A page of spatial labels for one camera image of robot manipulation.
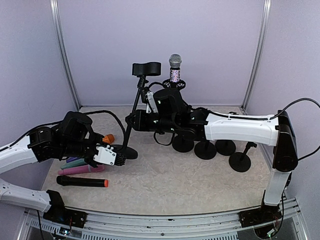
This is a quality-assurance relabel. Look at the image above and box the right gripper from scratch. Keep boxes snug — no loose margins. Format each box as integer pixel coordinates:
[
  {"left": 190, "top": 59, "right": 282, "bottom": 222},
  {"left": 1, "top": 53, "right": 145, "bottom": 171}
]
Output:
[{"left": 124, "top": 108, "right": 178, "bottom": 134}]

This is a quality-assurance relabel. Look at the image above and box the orange toy microphone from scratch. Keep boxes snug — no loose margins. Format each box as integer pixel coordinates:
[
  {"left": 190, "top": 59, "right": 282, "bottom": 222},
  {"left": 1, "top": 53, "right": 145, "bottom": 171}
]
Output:
[{"left": 102, "top": 134, "right": 115, "bottom": 144}]

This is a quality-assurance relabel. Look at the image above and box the pink toy microphone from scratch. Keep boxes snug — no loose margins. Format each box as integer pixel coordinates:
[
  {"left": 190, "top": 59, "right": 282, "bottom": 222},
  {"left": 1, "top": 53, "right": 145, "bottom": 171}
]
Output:
[{"left": 57, "top": 165, "right": 105, "bottom": 176}]

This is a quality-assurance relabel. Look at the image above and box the mint green toy microphone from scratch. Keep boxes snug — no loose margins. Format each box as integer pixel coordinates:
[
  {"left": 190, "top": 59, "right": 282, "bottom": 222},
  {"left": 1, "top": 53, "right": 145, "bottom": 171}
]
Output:
[{"left": 60, "top": 158, "right": 87, "bottom": 170}]

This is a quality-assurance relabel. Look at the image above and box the purple toy microphone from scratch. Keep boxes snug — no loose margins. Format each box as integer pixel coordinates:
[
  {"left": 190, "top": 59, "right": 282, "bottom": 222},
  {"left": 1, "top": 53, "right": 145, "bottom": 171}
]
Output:
[{"left": 66, "top": 157, "right": 79, "bottom": 163}]

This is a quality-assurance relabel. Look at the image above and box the black wireless microphone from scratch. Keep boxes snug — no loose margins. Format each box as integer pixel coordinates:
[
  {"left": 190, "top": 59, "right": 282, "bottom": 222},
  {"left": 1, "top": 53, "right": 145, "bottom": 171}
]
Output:
[{"left": 56, "top": 175, "right": 109, "bottom": 188}]

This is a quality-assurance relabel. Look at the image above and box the short black microphone stand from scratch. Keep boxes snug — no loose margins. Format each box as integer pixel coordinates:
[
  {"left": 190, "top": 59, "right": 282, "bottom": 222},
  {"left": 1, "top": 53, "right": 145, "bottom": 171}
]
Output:
[{"left": 215, "top": 140, "right": 236, "bottom": 156}]

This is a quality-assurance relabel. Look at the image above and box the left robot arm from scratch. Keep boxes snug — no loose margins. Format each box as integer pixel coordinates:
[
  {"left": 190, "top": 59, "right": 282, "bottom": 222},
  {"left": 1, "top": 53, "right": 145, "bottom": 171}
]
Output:
[{"left": 0, "top": 111, "right": 126, "bottom": 224}]

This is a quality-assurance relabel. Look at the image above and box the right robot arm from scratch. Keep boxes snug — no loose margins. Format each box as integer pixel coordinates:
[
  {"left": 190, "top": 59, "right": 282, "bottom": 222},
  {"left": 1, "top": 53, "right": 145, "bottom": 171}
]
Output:
[{"left": 125, "top": 87, "right": 300, "bottom": 227}]

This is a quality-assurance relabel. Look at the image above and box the black tripod microphone stand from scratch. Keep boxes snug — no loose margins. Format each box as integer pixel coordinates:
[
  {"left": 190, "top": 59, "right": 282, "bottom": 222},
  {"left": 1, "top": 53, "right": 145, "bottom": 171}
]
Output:
[{"left": 162, "top": 79, "right": 186, "bottom": 91}]

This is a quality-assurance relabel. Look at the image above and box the silver glitter microphone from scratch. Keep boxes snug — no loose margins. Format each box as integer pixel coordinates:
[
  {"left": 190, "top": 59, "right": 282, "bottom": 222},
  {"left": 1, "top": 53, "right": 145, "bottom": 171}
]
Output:
[{"left": 169, "top": 53, "right": 182, "bottom": 83}]

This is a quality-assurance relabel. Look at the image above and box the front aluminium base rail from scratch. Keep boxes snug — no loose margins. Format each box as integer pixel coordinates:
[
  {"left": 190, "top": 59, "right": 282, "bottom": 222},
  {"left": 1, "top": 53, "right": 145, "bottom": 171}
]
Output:
[{"left": 17, "top": 198, "right": 310, "bottom": 240}]

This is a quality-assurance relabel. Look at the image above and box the right aluminium frame post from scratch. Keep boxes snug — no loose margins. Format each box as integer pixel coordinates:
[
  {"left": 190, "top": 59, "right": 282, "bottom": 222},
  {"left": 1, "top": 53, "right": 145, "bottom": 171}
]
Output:
[{"left": 241, "top": 0, "right": 272, "bottom": 113}]

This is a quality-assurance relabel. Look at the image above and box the aluminium frame post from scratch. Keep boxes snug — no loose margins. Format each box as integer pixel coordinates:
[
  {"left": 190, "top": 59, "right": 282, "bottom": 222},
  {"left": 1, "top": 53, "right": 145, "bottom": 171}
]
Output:
[
  {"left": 49, "top": 0, "right": 82, "bottom": 111},
  {"left": 241, "top": 0, "right": 272, "bottom": 113}
]

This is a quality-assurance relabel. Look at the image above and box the left aluminium frame post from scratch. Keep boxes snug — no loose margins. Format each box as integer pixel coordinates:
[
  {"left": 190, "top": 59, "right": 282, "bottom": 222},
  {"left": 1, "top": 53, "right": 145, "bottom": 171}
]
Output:
[{"left": 49, "top": 0, "right": 82, "bottom": 111}]

